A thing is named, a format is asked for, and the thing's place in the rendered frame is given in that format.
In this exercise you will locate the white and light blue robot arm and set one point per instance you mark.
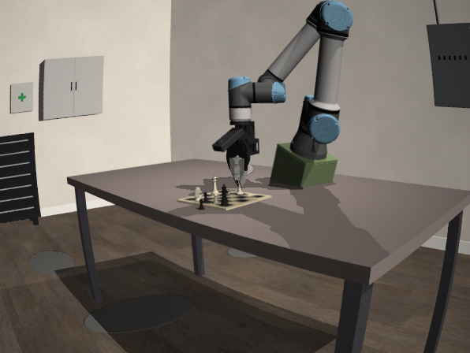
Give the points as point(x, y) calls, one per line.
point(321, 126)

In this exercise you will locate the chessboard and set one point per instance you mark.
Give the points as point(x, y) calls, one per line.
point(234, 200)

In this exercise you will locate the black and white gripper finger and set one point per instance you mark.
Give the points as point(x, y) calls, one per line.
point(233, 163)
point(245, 167)

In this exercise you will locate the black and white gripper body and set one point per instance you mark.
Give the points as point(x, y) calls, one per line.
point(249, 133)

